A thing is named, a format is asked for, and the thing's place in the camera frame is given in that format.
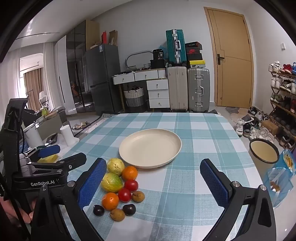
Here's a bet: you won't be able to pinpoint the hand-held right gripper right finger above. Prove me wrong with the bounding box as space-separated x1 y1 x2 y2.
200 159 277 241

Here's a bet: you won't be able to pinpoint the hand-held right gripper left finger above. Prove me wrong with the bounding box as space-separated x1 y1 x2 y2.
31 158 107 241

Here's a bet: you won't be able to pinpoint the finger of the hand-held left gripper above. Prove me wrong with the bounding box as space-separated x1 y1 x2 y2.
28 152 87 172
24 145 61 162

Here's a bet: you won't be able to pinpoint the green-yellow guava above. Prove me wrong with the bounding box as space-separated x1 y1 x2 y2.
101 173 124 193

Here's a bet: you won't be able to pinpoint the orange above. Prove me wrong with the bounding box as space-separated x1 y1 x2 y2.
102 192 120 211
122 166 138 181

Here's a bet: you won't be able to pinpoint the dark purple plum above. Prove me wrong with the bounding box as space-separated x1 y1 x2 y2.
122 204 136 216
93 204 105 216

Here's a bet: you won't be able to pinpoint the yellow guava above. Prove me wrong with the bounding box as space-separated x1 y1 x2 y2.
107 158 125 176

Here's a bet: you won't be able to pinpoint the red tomato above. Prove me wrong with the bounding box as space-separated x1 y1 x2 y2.
124 179 139 192
118 188 132 202

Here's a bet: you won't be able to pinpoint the brown longan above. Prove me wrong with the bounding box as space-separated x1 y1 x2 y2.
110 209 126 222
131 190 145 203

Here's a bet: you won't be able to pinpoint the cream round plate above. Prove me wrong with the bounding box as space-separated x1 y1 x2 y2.
119 129 182 169

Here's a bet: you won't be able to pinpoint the person's left hand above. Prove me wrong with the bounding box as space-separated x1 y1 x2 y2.
0 200 32 224

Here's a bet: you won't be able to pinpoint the yellow sponge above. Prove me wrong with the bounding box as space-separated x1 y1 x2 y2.
37 155 59 163

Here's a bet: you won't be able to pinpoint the white cylindrical container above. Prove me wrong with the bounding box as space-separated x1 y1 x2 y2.
23 123 44 153

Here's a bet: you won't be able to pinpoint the white paper roll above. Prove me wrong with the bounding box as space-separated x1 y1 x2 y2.
60 125 79 146

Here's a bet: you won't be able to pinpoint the grey storage box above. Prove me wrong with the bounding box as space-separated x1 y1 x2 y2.
37 111 68 141

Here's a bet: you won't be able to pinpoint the white chair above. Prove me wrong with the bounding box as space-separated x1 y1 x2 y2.
38 91 49 109

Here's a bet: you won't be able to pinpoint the cream bin with dark rim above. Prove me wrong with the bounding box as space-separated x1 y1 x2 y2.
248 138 280 179

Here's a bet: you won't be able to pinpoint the teal checked tablecloth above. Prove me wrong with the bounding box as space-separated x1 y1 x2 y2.
59 112 274 241

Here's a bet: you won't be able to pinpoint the pile of sneakers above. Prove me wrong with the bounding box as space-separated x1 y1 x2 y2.
236 107 275 143

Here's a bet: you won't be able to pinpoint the blue snack bag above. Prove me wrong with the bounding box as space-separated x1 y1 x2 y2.
267 149 296 208

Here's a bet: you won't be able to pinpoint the brown curtain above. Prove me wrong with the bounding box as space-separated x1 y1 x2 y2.
23 68 44 109

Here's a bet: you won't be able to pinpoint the grey door mat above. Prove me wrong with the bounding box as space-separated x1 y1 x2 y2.
225 107 242 121

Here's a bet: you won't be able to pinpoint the brown cardboard box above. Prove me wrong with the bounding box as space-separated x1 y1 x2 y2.
261 119 279 136

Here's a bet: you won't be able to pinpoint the woven laundry basket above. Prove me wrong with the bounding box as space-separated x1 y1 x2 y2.
123 86 145 107

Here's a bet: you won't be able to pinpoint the dark grey fridge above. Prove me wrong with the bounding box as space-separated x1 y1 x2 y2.
84 44 123 115

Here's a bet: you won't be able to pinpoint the dark glass wardrobe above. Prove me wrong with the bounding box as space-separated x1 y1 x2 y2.
54 20 100 115

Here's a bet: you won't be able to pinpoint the beige suitcase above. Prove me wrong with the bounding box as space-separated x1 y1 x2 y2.
167 66 188 112

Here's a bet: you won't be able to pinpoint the wooden door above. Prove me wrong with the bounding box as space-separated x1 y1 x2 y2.
204 7 254 109

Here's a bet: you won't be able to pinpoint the silver suitcase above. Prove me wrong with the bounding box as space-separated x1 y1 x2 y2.
187 68 210 113

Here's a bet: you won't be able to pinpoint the white drawer cabinet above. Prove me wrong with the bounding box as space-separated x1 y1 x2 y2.
146 79 170 109

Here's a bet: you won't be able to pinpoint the white drawer desk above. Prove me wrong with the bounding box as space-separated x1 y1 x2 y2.
112 68 167 112

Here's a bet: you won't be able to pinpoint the oval mirror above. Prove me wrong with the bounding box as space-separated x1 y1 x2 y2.
125 50 154 70

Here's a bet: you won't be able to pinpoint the yellow black shoe box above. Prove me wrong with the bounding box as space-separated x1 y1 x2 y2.
187 60 206 69

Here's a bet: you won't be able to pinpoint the black crate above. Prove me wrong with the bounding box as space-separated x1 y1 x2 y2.
150 59 167 69

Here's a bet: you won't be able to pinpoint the brown cardboard piece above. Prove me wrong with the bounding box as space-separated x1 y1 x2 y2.
109 30 118 46

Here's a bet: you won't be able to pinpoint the wooden shoe rack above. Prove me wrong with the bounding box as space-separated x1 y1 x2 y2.
268 61 296 151

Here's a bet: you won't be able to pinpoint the rows of assorted shoes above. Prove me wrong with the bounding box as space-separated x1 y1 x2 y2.
268 61 296 149

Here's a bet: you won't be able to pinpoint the black printed box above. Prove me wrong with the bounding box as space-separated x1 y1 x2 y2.
153 49 165 61

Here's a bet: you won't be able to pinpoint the teal suitcase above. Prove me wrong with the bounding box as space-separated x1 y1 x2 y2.
166 29 187 65

